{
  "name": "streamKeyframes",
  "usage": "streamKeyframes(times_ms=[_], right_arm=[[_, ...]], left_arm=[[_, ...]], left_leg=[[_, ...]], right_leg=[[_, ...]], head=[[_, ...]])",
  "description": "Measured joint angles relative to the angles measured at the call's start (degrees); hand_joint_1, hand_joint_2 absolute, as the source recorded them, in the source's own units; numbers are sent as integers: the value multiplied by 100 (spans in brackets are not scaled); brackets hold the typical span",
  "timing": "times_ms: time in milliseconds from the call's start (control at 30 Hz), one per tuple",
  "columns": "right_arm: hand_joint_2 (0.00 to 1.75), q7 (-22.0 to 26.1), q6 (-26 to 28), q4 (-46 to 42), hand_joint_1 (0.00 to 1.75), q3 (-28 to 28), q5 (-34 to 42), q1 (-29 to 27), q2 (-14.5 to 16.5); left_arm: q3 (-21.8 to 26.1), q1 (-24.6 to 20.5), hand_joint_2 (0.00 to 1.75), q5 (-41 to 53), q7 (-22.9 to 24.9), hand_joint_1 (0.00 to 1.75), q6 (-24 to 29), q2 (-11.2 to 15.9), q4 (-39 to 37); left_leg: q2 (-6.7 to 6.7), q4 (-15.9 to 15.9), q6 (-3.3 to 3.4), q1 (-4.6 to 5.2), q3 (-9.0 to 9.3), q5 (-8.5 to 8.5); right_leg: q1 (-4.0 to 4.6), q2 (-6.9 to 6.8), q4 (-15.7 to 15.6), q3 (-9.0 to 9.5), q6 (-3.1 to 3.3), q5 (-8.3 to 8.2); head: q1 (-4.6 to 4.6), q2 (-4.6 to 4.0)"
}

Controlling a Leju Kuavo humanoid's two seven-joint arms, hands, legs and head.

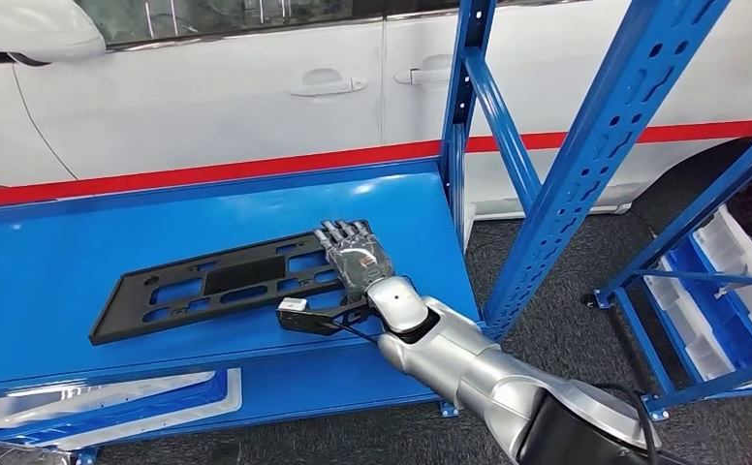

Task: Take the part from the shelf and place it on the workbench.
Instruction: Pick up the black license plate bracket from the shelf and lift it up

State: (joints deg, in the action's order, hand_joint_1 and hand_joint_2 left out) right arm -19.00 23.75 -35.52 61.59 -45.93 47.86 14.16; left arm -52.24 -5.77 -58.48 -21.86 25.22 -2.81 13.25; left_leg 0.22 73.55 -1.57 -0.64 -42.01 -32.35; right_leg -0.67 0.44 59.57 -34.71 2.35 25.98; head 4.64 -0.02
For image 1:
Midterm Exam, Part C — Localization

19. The blue metal shelf rack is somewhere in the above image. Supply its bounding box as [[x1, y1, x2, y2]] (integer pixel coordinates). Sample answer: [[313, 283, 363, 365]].
[[0, 0, 734, 465], [590, 115, 752, 423]]

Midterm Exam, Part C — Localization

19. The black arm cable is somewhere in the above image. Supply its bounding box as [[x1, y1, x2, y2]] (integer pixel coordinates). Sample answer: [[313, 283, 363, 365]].
[[594, 384, 661, 465]]

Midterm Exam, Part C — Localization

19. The white car door handle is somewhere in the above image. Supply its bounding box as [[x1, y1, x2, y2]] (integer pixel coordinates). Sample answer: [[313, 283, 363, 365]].
[[393, 54, 454, 86], [289, 68, 369, 99]]

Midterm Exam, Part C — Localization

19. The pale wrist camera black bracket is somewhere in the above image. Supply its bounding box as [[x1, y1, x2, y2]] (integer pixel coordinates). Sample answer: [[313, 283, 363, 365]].
[[276, 297, 379, 339]]

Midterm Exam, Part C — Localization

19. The black plastic plate holder part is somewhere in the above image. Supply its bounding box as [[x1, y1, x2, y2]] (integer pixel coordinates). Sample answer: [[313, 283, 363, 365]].
[[88, 220, 379, 347]]

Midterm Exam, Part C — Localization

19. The white car side mirror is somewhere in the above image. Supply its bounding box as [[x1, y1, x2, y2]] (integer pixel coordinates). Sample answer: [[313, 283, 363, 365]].
[[0, 0, 108, 65]]

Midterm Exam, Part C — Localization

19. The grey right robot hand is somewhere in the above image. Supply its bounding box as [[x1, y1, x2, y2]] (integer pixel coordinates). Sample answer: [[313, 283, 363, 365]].
[[312, 220, 396, 301]]

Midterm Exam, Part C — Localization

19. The white car red stripe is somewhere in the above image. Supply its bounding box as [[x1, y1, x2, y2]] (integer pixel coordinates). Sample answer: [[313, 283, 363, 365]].
[[0, 0, 752, 224]]

